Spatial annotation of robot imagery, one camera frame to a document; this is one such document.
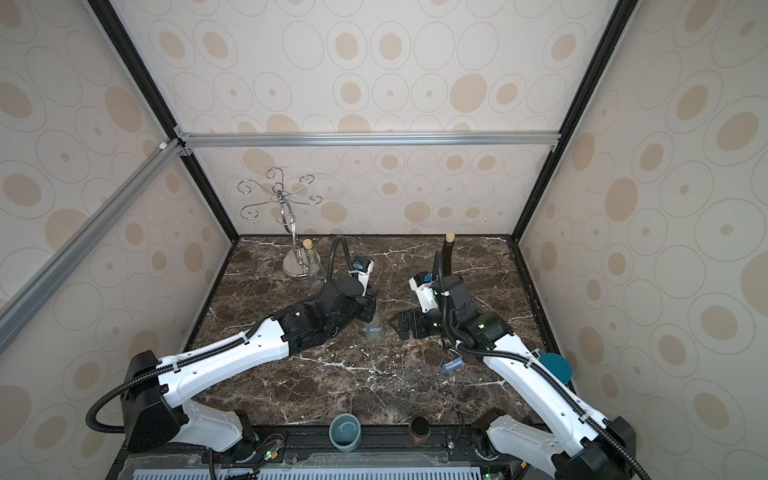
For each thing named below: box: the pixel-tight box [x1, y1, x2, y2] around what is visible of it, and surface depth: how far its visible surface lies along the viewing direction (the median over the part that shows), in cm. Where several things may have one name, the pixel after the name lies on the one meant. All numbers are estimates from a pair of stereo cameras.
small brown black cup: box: [408, 416, 431, 448], surface depth 71 cm
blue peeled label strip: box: [442, 357, 465, 373], surface depth 89 cm
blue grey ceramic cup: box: [329, 413, 361, 453], surface depth 73 cm
